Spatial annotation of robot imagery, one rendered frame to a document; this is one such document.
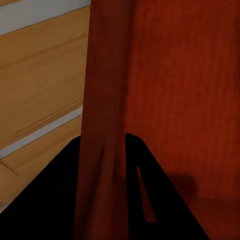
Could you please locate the storage box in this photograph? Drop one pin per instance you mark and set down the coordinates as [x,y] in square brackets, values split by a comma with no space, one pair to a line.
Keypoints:
[168,72]

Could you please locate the door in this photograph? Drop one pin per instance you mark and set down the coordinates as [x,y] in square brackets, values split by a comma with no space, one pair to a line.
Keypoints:
[43,57]

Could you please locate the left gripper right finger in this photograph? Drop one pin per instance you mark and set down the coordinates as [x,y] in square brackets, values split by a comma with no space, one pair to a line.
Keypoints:
[174,219]

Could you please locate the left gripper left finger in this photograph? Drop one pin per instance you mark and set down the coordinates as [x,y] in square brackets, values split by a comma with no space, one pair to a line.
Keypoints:
[45,210]

